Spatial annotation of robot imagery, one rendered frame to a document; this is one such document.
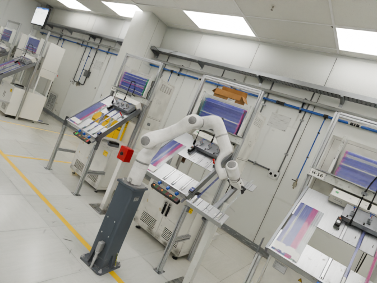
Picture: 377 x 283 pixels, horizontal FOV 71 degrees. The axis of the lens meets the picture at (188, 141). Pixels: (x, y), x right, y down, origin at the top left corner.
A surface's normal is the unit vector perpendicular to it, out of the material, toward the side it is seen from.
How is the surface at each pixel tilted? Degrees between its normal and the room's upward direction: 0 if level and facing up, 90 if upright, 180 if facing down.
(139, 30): 90
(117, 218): 90
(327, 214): 44
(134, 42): 90
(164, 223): 90
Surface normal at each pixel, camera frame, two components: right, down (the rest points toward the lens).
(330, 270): -0.10, -0.78
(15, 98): 0.75, 0.36
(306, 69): -0.54, -0.18
